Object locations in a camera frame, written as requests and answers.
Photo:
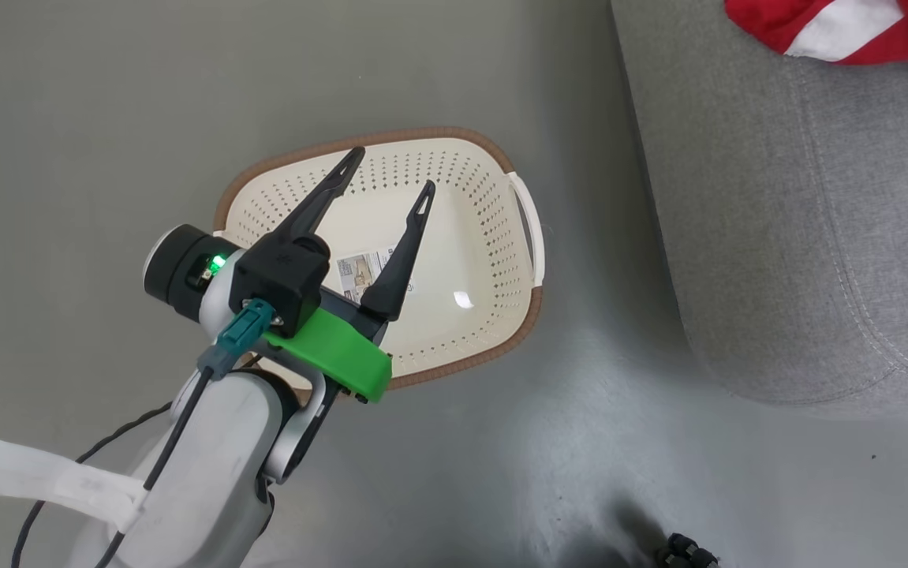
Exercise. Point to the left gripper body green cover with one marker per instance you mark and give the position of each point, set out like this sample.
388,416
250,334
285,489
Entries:
339,355

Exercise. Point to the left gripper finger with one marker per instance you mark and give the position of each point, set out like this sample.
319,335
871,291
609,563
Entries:
319,201
402,268

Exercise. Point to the red garment wide white stripe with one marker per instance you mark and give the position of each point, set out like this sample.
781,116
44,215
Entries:
769,24

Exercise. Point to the black knobbed robot base part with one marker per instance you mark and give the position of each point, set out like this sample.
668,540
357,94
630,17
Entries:
684,552

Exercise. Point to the grey fabric sofa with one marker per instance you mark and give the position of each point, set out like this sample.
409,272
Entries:
777,237

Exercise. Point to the paper label sticker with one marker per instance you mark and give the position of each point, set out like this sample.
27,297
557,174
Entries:
359,272

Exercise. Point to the cream perforated laundry basket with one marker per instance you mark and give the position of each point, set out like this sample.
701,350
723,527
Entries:
461,237

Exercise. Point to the white fabric strip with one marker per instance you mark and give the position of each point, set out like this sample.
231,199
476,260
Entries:
43,477

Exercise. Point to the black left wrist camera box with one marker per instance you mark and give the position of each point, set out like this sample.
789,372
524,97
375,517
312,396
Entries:
280,276

